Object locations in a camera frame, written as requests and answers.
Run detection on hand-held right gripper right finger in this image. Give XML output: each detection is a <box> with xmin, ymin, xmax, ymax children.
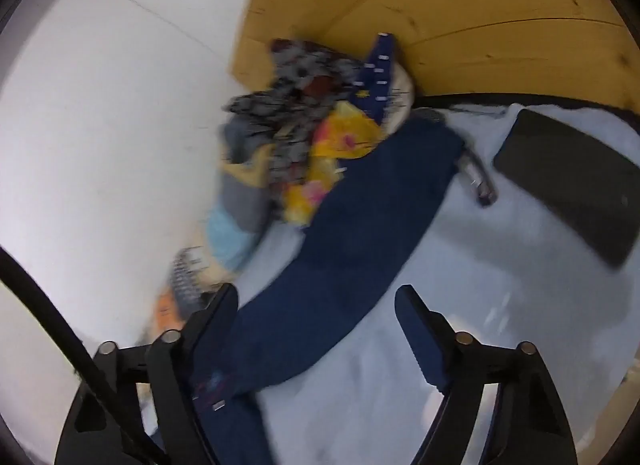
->
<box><xmin>394</xmin><ymin>284</ymin><xmax>578</xmax><ymax>465</ymax></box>

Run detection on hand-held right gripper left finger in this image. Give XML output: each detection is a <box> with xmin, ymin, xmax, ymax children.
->
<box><xmin>54</xmin><ymin>283</ymin><xmax>240</xmax><ymax>465</ymax></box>

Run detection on navy blue pants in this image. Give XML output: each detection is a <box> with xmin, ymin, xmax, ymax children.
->
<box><xmin>150</xmin><ymin>118</ymin><xmax>468</xmax><ymax>465</ymax></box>

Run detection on light blue bed sheet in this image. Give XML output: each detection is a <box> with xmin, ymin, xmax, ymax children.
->
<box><xmin>140</xmin><ymin>102</ymin><xmax>640</xmax><ymax>465</ymax></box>

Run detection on grey metallic object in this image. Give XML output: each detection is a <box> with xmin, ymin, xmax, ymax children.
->
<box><xmin>457</xmin><ymin>150</ymin><xmax>498</xmax><ymax>207</ymax></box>

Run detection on black flat rectangular pad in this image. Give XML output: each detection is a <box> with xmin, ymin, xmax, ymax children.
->
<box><xmin>492</xmin><ymin>108</ymin><xmax>640</xmax><ymax>270</ymax></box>

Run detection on yellow navy star-printed cloth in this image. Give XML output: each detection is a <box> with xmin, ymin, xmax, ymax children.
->
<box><xmin>282</xmin><ymin>32</ymin><xmax>416</xmax><ymax>228</ymax></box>

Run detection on grey patterned cloth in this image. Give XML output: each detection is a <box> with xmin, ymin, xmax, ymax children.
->
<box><xmin>222</xmin><ymin>38</ymin><xmax>371</xmax><ymax>206</ymax></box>

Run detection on wooden headboard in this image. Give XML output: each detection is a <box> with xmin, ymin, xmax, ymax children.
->
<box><xmin>232</xmin><ymin>0</ymin><xmax>640</xmax><ymax>113</ymax></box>

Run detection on black cable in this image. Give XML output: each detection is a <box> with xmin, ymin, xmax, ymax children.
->
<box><xmin>0</xmin><ymin>247</ymin><xmax>168</xmax><ymax>465</ymax></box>

